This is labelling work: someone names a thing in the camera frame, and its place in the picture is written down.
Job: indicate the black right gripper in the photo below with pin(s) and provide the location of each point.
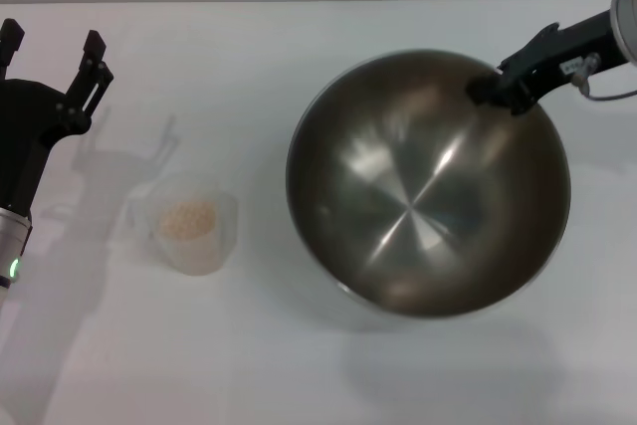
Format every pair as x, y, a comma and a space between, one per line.
562, 54

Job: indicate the white rice grains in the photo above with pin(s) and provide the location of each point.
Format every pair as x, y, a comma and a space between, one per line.
188, 220

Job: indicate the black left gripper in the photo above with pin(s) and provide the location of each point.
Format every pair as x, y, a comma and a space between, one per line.
27, 136

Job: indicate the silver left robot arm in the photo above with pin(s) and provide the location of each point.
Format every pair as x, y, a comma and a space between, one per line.
12, 246

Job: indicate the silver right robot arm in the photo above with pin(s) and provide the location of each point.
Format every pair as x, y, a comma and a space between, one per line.
626, 22

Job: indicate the clear plastic measuring cup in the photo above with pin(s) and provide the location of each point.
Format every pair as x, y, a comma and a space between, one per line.
194, 236

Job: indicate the stainless steel mixing bowl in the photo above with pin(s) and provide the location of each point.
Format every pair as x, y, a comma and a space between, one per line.
428, 186

